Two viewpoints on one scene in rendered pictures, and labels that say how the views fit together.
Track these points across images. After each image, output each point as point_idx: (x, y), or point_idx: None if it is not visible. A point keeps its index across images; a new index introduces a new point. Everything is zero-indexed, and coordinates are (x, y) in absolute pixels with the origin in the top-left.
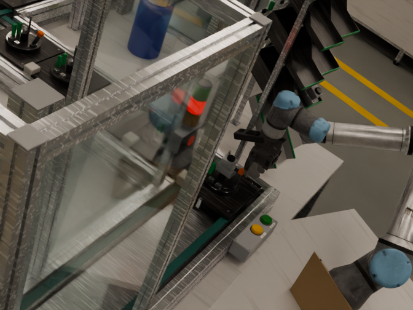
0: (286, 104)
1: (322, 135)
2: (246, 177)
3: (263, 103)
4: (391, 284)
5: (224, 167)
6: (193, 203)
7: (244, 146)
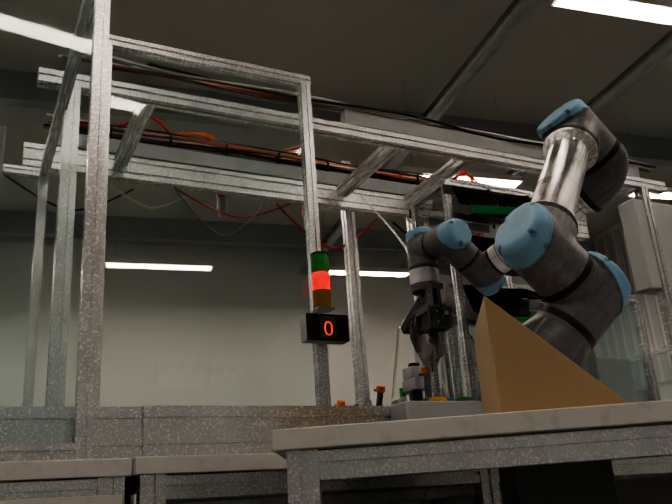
0: (410, 232)
1: (448, 226)
2: (430, 370)
3: (461, 319)
4: (519, 237)
5: (407, 379)
6: (104, 101)
7: (473, 395)
